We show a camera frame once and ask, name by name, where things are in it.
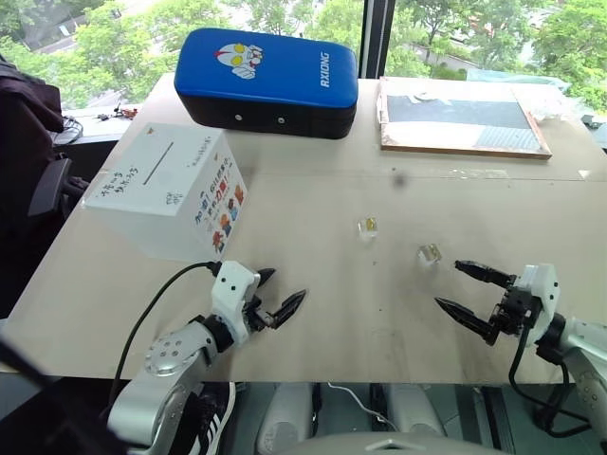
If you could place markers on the wooden framed board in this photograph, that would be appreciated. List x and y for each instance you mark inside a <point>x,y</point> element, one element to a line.
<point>455,118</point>

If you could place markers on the grey rounded robot leg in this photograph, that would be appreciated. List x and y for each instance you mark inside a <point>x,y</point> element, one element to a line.
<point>284,417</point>
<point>412,410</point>

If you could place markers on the grey robot torso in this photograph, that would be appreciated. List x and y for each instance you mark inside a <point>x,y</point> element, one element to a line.
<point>393,446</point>

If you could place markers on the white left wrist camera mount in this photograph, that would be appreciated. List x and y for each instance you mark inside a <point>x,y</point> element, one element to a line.
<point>232,284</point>

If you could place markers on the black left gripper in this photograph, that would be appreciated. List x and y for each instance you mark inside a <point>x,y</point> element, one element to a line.
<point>258,317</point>

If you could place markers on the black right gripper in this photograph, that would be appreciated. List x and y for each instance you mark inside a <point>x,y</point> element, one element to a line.
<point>518,305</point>

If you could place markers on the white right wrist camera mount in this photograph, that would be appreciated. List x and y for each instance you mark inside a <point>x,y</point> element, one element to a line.
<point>545,284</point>

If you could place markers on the black office chair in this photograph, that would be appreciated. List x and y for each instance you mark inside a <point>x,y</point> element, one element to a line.
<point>28,189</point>

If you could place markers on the small clear wrapped candy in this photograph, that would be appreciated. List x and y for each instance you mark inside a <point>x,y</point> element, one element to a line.
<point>429,255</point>

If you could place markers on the crumpled clear plastic wrap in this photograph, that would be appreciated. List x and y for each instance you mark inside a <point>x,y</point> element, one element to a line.
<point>545,114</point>

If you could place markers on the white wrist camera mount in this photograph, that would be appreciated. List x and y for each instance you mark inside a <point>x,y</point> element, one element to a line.
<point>232,284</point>
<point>545,284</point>

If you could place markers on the small clear yellow cube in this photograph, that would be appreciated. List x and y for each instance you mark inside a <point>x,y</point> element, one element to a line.
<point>368,228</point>

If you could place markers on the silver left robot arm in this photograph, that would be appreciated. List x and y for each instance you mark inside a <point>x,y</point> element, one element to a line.
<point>161,360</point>

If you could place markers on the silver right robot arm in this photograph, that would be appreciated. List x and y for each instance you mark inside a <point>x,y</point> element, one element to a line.
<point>588,343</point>

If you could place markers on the black window frame post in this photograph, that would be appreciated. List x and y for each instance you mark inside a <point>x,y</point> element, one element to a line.
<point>378,38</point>

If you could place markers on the white cardboard box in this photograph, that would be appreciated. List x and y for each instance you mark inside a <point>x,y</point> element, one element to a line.
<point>156,189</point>

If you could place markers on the blue cartoon kick pad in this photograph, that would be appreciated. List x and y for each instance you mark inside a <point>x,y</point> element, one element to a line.
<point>265,76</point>

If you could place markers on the black white-striped sneaker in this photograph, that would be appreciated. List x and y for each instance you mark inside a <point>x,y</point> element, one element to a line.
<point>208,422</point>

